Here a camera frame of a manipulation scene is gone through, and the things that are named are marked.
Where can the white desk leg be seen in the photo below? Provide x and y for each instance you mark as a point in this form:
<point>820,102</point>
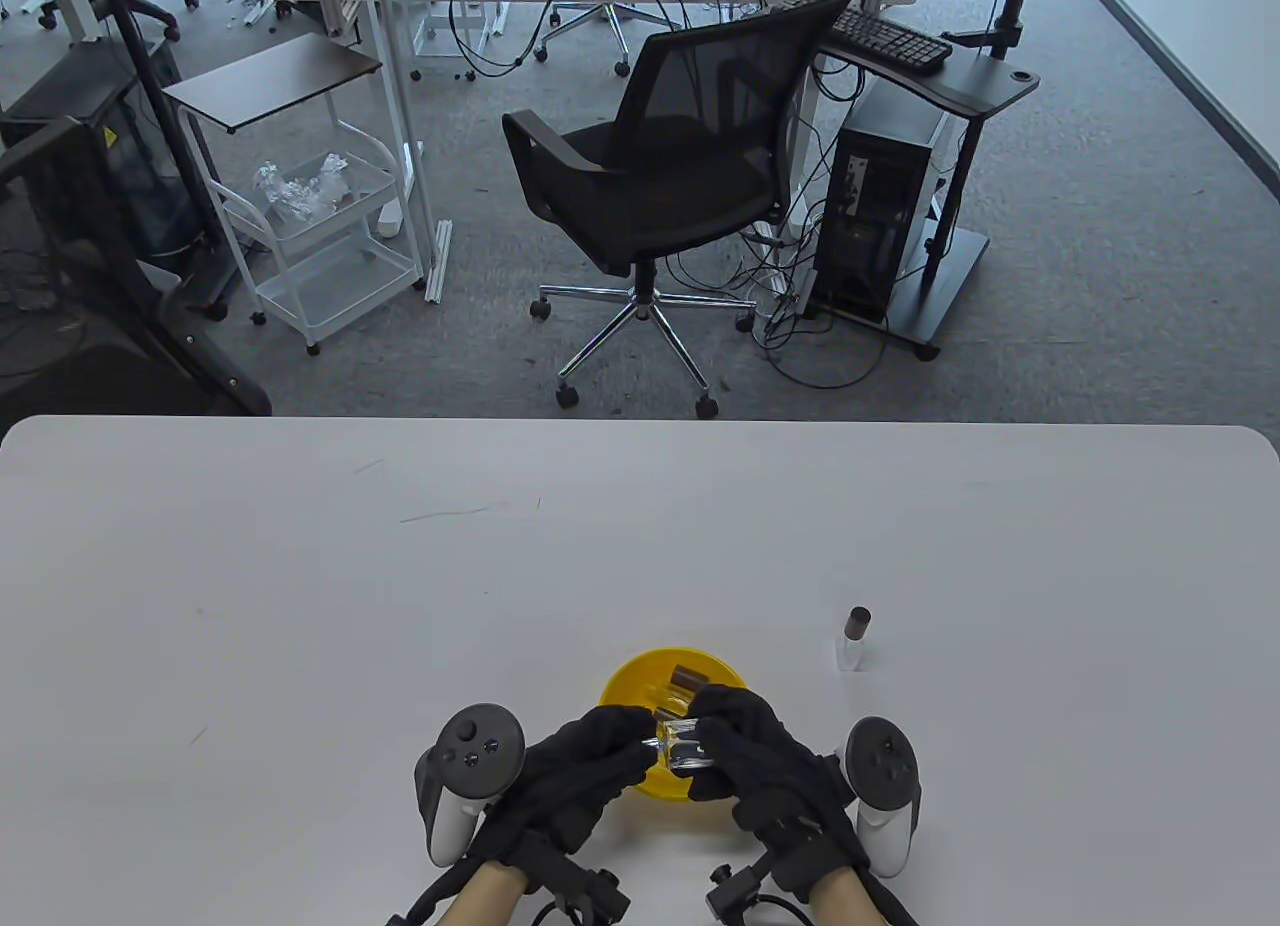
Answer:
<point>75,6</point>

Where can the office chair with white base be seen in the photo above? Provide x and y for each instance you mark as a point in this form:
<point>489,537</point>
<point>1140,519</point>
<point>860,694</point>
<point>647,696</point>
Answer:
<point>590,21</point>

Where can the black swivel chair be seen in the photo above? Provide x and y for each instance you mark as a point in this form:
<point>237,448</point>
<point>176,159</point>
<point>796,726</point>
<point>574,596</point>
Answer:
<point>140,11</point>

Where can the clear glass perfume bottle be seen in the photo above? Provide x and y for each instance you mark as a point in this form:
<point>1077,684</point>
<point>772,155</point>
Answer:
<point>852,656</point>
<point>685,751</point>

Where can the silver perfume bottle pump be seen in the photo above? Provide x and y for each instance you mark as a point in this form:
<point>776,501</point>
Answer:
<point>662,722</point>

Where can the person's right forearm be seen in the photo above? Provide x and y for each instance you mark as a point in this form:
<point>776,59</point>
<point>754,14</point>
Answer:
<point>850,906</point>

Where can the black mesh office chair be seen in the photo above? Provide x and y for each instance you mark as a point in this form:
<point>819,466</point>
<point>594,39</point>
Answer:
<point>680,176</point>

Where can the black and white controller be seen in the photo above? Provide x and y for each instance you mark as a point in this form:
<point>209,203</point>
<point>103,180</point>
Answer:
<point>880,761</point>
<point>480,746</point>

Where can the person's left hand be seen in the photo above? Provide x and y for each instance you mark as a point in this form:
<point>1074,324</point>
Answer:
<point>570,776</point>

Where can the black stand pole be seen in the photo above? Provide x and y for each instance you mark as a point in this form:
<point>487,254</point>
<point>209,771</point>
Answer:
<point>150,76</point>

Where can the person's right hand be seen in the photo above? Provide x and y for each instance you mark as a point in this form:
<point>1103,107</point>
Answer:
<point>770,776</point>

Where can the black machine enclosure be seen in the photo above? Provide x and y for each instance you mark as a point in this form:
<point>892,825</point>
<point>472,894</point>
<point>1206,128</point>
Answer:
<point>60,216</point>

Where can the yellow bowl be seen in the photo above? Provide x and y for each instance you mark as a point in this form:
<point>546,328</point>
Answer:
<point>625,681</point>

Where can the black keyboard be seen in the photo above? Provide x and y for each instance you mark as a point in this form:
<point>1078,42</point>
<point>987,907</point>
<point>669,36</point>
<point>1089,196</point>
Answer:
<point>890,41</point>

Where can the black computer tower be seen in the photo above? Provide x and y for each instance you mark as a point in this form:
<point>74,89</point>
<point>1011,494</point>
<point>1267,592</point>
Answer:
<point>880,196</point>

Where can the black computer cart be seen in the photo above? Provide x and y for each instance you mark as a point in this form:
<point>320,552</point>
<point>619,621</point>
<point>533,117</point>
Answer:
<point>985,91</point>

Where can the crumpled clear plastic wrap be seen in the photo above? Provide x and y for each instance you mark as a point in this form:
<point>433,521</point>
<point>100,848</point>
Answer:
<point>300,191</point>

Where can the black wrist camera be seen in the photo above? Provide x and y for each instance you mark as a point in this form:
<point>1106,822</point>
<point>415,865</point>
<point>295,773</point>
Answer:
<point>740,891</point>
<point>580,881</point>

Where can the white rolling cart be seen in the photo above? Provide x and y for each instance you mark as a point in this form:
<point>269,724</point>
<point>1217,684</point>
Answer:
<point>335,291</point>

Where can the person's left forearm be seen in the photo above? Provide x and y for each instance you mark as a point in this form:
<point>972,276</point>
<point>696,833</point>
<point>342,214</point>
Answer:
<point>485,896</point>

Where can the aluminium profile bar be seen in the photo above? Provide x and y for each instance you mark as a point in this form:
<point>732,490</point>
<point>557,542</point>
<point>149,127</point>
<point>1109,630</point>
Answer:
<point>438,261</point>

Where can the dark brown side table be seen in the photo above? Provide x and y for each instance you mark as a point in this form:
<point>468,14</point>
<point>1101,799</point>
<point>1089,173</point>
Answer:
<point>270,81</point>

